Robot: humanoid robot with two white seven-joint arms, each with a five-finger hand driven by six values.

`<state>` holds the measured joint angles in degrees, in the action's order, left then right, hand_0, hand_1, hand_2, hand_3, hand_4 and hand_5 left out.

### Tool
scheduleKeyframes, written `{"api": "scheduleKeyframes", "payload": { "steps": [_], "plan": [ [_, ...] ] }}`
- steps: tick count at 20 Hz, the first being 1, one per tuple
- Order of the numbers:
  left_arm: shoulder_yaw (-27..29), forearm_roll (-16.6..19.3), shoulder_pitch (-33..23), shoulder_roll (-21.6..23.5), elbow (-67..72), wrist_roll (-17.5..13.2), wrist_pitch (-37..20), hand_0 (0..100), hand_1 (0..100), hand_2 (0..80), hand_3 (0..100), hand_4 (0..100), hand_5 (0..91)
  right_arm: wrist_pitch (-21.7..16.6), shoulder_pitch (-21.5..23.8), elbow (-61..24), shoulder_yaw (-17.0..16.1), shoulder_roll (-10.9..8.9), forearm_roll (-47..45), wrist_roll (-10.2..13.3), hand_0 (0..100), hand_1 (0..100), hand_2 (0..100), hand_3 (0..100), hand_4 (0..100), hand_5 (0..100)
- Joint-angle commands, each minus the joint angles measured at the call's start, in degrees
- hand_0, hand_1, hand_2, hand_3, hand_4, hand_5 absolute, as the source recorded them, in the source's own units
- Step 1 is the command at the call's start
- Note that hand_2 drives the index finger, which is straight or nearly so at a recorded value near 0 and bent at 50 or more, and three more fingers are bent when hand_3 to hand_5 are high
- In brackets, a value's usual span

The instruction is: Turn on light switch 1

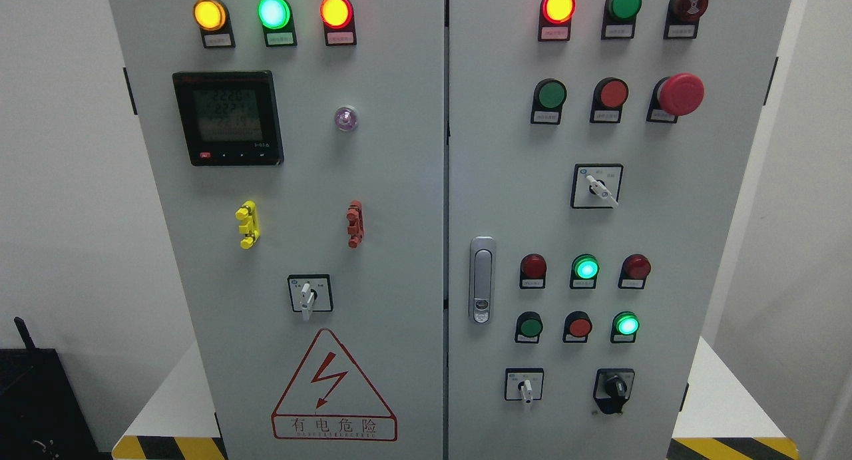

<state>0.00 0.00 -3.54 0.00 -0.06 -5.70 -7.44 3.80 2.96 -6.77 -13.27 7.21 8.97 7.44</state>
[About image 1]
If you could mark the white rotary light switch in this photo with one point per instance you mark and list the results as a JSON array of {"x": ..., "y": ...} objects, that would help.
[{"x": 310, "y": 293}]

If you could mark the yellow indicator light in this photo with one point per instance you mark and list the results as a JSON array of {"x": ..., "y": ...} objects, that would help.
[{"x": 215, "y": 25}]

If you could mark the dark red indicator left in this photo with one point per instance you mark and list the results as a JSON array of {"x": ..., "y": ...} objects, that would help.
[{"x": 532, "y": 272}]

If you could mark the dark red indicator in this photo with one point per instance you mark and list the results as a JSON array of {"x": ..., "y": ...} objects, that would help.
[
  {"x": 532, "y": 272},
  {"x": 634, "y": 272}
]

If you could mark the clear round lamp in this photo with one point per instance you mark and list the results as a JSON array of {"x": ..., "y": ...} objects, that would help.
[{"x": 346, "y": 118}]

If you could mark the green push button lower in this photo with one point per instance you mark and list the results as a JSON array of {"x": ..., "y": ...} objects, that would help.
[{"x": 528, "y": 327}]

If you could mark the green push button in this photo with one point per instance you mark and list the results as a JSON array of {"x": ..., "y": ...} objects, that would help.
[
  {"x": 619, "y": 19},
  {"x": 528, "y": 327}
]

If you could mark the left grey cabinet door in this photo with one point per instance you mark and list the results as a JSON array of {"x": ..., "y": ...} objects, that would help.
[{"x": 388, "y": 292}]

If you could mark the grey cabinet door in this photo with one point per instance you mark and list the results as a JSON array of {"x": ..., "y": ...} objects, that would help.
[
  {"x": 512, "y": 180},
  {"x": 388, "y": 292}
]

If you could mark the lit green indicator middle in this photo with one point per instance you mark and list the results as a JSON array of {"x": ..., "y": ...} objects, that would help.
[{"x": 585, "y": 269}]

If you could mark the white rotary selector upper right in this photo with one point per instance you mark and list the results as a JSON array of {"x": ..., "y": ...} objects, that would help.
[{"x": 596, "y": 186}]

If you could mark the white rotary selector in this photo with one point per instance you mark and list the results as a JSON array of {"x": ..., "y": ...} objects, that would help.
[
  {"x": 524, "y": 384},
  {"x": 596, "y": 186}
]

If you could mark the green push button second row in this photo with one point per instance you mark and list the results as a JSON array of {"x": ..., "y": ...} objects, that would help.
[{"x": 547, "y": 101}]

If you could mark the red push button lower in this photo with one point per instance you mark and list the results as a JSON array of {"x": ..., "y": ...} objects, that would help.
[{"x": 577, "y": 327}]

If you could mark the white rotary selector bottom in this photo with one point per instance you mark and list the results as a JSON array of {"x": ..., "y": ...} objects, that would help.
[{"x": 524, "y": 384}]

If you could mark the right grey cabinet door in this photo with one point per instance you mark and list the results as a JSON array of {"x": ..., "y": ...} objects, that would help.
[{"x": 512, "y": 180}]

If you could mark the red electric hazard warning sticker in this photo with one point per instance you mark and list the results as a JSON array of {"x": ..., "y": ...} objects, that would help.
[{"x": 329, "y": 398}]

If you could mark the dark red indicator right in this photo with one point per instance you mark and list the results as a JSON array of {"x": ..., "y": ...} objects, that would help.
[{"x": 634, "y": 272}]

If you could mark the black digital power meter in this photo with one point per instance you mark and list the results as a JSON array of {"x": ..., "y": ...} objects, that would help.
[{"x": 229, "y": 118}]

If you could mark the red push button second row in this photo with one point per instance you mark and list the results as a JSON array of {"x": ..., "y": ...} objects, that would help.
[{"x": 608, "y": 99}]

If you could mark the lit green button lower right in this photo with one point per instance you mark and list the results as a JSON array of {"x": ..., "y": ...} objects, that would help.
[{"x": 625, "y": 326}]

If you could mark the red indicator light top left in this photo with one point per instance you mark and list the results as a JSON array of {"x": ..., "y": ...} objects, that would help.
[{"x": 338, "y": 22}]

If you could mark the lit red indicator right door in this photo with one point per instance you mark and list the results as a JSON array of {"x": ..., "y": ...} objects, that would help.
[{"x": 555, "y": 18}]

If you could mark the green indicator light top left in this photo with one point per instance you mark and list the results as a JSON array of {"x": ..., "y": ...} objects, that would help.
[{"x": 278, "y": 23}]

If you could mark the red emergency stop button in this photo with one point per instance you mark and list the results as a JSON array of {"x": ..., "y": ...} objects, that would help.
[{"x": 674, "y": 96}]

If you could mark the green push button top right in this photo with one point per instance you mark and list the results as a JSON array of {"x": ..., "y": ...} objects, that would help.
[{"x": 619, "y": 19}]

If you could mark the dark red buzzer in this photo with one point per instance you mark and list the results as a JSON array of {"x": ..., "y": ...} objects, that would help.
[{"x": 683, "y": 18}]

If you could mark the white platform with hazard stripes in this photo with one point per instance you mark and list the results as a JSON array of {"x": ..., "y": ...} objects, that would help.
[{"x": 719, "y": 419}]

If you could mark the black box with antenna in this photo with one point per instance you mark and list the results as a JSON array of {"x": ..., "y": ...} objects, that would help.
[{"x": 40, "y": 416}]

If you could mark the silver door handle lock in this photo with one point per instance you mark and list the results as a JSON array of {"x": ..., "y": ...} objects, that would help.
[{"x": 481, "y": 269}]

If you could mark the black rotary knob switch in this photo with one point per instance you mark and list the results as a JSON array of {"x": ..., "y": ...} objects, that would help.
[{"x": 612, "y": 389}]

